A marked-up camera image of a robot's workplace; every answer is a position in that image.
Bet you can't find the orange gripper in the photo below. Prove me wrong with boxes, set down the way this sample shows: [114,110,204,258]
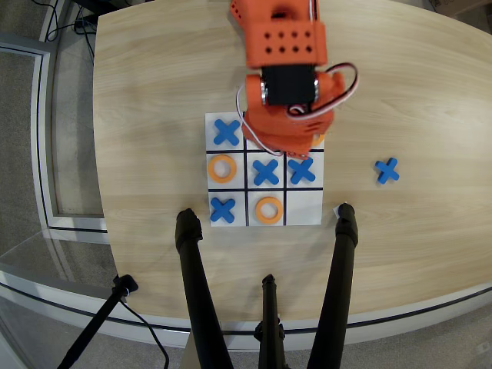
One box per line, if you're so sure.
[241,71,347,161]

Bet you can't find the blue foam cross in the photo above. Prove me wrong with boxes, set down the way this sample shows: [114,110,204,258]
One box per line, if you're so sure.
[209,197,236,224]
[252,158,280,187]
[213,118,243,148]
[287,156,317,185]
[374,157,401,185]

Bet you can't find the white tic-tac-toe board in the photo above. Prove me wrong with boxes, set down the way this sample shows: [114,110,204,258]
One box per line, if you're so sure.
[204,111,326,228]

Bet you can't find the thick black tripod leg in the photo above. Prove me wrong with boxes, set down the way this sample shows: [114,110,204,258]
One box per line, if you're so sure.
[175,208,235,369]
[305,202,360,369]

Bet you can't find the thin black tripod leg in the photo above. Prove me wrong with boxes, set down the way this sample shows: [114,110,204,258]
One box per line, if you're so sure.
[252,273,288,369]

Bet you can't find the black stand pole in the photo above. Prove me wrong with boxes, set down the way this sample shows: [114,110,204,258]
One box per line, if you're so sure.
[56,274,140,369]

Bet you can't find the white gripper servo cable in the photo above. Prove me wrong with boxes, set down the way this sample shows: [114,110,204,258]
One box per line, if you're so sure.
[235,62,361,155]

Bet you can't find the black stand cable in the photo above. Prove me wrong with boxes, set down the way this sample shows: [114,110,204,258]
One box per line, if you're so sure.
[118,298,171,369]

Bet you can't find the black floor cables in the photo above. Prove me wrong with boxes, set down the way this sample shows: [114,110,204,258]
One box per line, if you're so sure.
[42,0,97,59]

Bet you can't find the white glass partition frame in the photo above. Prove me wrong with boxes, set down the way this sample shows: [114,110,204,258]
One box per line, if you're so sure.
[0,42,109,236]

